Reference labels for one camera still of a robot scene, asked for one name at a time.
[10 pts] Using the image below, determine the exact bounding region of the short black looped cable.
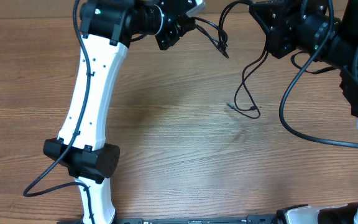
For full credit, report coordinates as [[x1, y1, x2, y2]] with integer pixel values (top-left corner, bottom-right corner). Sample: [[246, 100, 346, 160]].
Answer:
[[193, 0, 254, 59]]

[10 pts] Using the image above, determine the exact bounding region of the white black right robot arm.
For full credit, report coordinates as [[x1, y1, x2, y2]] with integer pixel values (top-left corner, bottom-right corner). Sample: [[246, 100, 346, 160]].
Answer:
[[249, 1, 358, 223]]

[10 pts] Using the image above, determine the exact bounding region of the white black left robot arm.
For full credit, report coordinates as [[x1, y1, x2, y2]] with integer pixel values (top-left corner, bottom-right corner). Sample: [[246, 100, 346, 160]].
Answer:
[[43, 0, 205, 223]]

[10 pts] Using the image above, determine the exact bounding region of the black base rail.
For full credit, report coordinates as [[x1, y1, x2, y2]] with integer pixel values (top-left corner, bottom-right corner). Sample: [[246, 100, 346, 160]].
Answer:
[[114, 214, 283, 224]]

